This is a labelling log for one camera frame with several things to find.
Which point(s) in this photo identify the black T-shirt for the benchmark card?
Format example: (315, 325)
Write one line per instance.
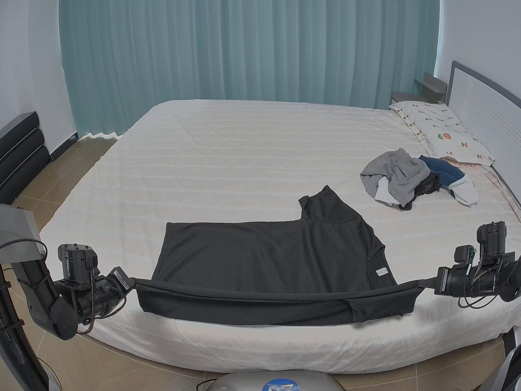
(264, 251)

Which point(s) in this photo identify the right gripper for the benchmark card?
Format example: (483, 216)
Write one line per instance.
(454, 281)

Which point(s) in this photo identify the white printed pillow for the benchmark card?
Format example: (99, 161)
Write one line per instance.
(443, 124)

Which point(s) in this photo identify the blue-green curtain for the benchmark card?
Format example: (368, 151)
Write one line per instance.
(244, 35)

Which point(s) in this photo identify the pile of clothes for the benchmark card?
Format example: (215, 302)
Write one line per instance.
(403, 169)

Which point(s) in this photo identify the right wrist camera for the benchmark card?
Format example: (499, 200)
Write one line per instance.
(462, 255)

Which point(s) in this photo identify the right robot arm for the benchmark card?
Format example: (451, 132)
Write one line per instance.
(494, 238)

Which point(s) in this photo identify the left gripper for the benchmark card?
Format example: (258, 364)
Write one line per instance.
(110, 293)

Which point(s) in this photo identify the bed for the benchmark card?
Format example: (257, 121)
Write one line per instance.
(244, 157)

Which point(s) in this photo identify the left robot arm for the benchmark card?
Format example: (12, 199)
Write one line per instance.
(40, 291)

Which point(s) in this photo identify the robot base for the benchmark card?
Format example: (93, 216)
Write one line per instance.
(244, 383)

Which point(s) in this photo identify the grey bedside table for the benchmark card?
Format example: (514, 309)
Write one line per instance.
(431, 82)

